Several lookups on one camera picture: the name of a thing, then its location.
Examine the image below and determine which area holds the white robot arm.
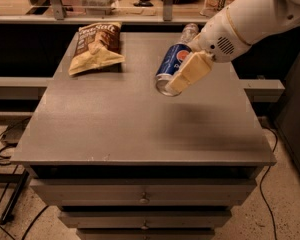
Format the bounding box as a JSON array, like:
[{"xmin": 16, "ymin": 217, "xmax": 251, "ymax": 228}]
[{"xmin": 165, "ymin": 0, "xmax": 300, "ymax": 96}]

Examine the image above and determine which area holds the grey power adapter box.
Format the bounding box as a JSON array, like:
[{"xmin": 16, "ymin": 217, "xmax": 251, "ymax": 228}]
[{"xmin": 0, "ymin": 118, "xmax": 29, "ymax": 145}]

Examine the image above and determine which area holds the black cables left floor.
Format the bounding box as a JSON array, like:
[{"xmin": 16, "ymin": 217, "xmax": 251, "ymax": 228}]
[{"xmin": 0, "ymin": 117, "xmax": 51, "ymax": 240}]

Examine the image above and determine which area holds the blue pepsi can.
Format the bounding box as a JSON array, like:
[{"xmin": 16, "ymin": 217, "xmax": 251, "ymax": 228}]
[{"xmin": 155, "ymin": 43, "xmax": 191, "ymax": 96}]

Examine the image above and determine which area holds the drawer knob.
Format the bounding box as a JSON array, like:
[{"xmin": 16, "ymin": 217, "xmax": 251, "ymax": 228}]
[
  {"xmin": 139, "ymin": 192, "xmax": 150, "ymax": 204},
  {"xmin": 140, "ymin": 220, "xmax": 149, "ymax": 230}
]

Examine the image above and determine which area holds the brown chip bag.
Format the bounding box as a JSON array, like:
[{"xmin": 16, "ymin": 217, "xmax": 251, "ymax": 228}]
[{"xmin": 68, "ymin": 22, "xmax": 125, "ymax": 76}]

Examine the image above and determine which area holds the top drawer knob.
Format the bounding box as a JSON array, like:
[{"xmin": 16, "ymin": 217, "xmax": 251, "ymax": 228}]
[{"xmin": 139, "ymin": 192, "xmax": 150, "ymax": 204}]

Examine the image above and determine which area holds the grey drawer cabinet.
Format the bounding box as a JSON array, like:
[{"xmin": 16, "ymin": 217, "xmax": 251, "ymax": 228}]
[{"xmin": 13, "ymin": 33, "xmax": 275, "ymax": 240}]

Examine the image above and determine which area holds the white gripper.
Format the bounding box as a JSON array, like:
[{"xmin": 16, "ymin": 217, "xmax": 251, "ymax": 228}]
[{"xmin": 165, "ymin": 14, "xmax": 251, "ymax": 94}]

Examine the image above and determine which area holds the clear plastic water bottle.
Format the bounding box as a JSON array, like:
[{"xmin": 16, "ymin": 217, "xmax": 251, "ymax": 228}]
[{"xmin": 179, "ymin": 23, "xmax": 199, "ymax": 44}]

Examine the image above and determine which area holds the metal shelf rail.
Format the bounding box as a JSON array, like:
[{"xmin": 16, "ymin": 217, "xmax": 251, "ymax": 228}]
[{"xmin": 0, "ymin": 0, "xmax": 207, "ymax": 25}]

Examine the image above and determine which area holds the black cable right floor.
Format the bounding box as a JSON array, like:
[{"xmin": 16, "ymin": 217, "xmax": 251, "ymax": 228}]
[{"xmin": 258, "ymin": 125, "xmax": 279, "ymax": 240}]

